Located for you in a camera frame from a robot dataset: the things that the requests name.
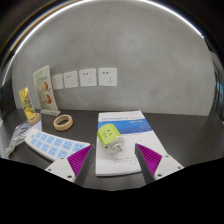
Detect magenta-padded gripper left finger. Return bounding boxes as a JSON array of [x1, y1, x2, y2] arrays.
[[44, 143, 96, 187]]

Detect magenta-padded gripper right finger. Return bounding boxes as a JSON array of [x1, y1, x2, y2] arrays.
[[134, 142, 185, 185]]

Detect white and green charger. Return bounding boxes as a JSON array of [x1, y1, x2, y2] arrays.
[[96, 123, 126, 155]]

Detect white power strip blue sockets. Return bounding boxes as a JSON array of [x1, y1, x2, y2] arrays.
[[24, 127, 92, 163]]

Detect white and blue booklet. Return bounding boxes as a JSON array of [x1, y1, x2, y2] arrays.
[[94, 110, 165, 177]]

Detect beige tape roll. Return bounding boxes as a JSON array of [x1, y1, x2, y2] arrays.
[[52, 113, 74, 132]]

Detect grey plastic bag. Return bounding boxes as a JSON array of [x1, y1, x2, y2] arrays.
[[8, 119, 44, 149]]

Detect small green sign wooden base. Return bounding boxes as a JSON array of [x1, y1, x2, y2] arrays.
[[18, 86, 42, 126]]

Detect acrylic menu stand food pictures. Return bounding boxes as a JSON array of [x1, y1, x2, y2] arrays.
[[32, 64, 62, 117]]

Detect curved ceiling light strip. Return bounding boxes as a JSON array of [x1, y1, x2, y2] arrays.
[[0, 0, 205, 86]]

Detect white power strip cable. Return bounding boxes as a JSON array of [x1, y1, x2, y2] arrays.
[[4, 135, 22, 158]]

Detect blank white wall plate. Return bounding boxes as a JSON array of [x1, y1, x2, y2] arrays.
[[51, 73, 64, 91]]

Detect white wall socket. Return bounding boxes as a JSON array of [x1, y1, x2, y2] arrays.
[[78, 68, 98, 88], [97, 67, 118, 88], [62, 70, 79, 90]]

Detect glass partition dark frame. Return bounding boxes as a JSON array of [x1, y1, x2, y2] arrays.
[[212, 64, 224, 122]]

